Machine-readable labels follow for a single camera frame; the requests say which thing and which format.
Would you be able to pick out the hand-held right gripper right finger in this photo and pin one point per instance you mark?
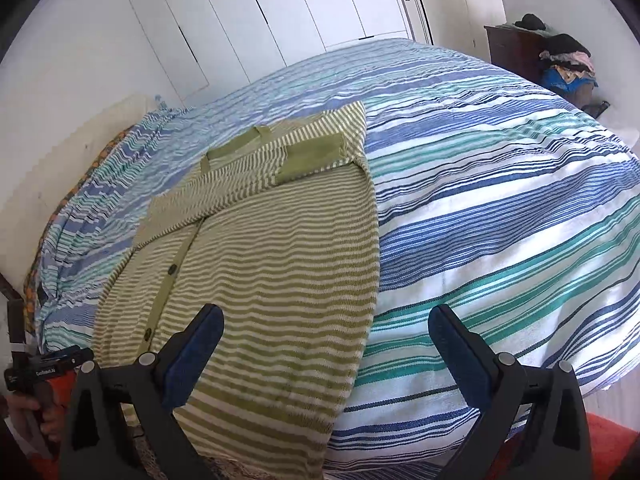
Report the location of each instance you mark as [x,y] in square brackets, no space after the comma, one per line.
[452,345]

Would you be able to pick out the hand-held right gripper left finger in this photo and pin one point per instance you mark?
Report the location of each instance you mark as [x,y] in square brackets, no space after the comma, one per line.
[200,345]

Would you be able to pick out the green striped knit cardigan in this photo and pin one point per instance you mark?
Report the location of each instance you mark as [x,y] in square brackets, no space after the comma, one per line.
[275,260]

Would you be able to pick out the pile of mixed clothes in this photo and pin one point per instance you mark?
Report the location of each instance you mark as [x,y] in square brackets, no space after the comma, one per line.
[567,62]

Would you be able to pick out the person's left hand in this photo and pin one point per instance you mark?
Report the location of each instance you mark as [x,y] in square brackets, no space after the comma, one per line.
[27,410]

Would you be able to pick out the red cloth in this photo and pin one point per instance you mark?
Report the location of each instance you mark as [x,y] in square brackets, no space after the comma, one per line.
[42,467]

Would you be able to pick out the blue striped bed blanket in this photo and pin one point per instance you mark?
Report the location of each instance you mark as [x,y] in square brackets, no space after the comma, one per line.
[500,200]

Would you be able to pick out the orange patterned sheet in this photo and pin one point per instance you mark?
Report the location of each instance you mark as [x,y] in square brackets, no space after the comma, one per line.
[75,180]

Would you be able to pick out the cream headboard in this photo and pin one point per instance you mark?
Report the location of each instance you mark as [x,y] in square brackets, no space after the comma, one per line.
[65,160]

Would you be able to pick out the black handbag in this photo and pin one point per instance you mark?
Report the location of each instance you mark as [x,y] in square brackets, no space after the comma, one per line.
[597,109]

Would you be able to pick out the dark wooden dresser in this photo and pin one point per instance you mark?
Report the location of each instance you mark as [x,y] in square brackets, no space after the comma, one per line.
[515,57]

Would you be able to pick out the black garment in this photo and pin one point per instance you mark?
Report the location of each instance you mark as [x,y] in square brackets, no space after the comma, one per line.
[531,22]

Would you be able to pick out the white built-in wardrobe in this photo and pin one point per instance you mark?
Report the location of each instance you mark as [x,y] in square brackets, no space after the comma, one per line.
[280,10]

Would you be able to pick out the white door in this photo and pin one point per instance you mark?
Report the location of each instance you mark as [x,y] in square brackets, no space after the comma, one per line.
[440,0]

